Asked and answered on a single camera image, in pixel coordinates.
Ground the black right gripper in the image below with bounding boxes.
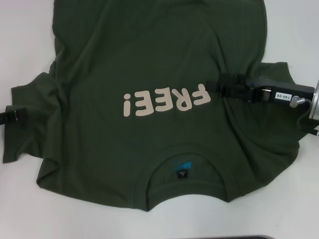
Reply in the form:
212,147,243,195
206,71,316,107

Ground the dark green T-shirt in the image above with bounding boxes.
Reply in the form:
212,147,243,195
1,0,304,214

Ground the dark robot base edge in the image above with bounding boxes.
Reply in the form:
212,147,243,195
213,234,275,239

